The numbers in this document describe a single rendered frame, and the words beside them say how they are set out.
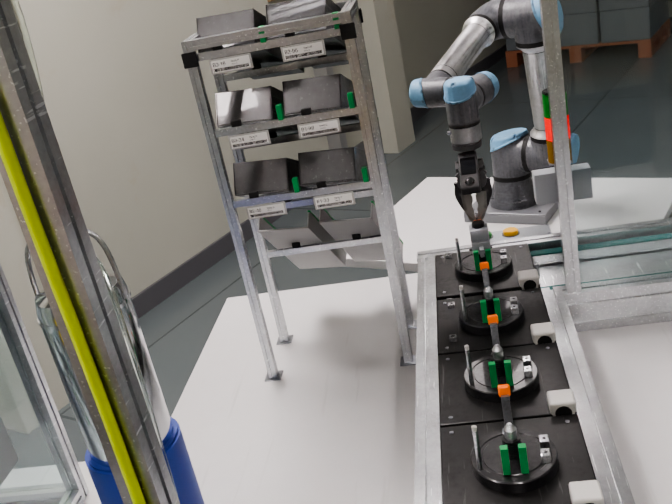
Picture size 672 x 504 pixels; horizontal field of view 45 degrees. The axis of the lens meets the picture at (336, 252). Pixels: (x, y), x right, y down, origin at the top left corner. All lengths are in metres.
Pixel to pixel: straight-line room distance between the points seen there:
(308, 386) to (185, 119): 3.15
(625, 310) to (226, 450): 0.93
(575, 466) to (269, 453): 0.64
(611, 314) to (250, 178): 0.87
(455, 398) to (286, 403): 0.45
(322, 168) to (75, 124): 2.66
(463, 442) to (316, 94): 0.77
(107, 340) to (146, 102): 3.78
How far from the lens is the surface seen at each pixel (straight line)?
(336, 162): 1.78
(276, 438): 1.76
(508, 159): 2.54
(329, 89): 1.73
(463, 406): 1.55
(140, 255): 4.61
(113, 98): 4.49
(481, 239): 1.98
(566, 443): 1.44
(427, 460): 1.46
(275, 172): 1.80
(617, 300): 1.93
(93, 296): 0.90
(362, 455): 1.65
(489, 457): 1.39
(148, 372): 1.30
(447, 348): 1.72
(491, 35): 2.36
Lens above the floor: 1.85
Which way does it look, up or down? 23 degrees down
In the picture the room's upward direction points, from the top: 12 degrees counter-clockwise
